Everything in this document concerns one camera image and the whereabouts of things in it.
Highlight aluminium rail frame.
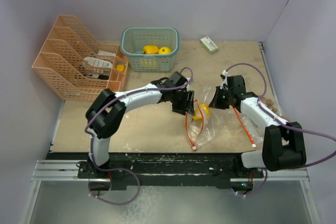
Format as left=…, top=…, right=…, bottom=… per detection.
left=19, top=159, right=79, bottom=224

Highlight yellow fake lemon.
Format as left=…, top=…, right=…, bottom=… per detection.
left=158, top=47, right=172, bottom=55

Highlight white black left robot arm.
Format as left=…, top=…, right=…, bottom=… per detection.
left=85, top=71, right=195, bottom=178

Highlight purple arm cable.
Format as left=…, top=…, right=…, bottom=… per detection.
left=224, top=63, right=336, bottom=169
left=84, top=67, right=194, bottom=169

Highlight light blue plastic basket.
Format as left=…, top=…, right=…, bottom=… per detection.
left=120, top=27, right=180, bottom=72

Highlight orange mesh file organizer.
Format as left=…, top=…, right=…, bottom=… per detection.
left=32, top=15, right=128, bottom=101

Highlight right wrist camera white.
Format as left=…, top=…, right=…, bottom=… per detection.
left=220, top=70, right=229, bottom=90

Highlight yellow fake bell pepper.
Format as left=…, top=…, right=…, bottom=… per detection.
left=142, top=45, right=159, bottom=55

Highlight small white green box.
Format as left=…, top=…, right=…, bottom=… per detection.
left=200, top=36, right=218, bottom=54

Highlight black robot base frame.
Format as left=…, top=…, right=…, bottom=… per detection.
left=46, top=153, right=264, bottom=190

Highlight small yellow item in organizer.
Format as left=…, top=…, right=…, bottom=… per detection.
left=115, top=64, right=125, bottom=72

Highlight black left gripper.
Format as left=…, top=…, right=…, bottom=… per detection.
left=169, top=89, right=194, bottom=116

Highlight yellow fake pear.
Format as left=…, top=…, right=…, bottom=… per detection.
left=193, top=103, right=211, bottom=120

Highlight clear zip bag red seal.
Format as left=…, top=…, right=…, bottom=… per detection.
left=184, top=86, right=223, bottom=152

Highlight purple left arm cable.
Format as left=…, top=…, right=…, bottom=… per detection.
left=84, top=67, right=194, bottom=169

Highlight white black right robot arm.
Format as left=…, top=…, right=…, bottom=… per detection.
left=209, top=74, right=307, bottom=177

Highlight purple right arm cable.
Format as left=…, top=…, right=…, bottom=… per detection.
left=224, top=63, right=336, bottom=169

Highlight brown fake mushrooms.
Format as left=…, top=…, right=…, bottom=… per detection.
left=260, top=97, right=278, bottom=113

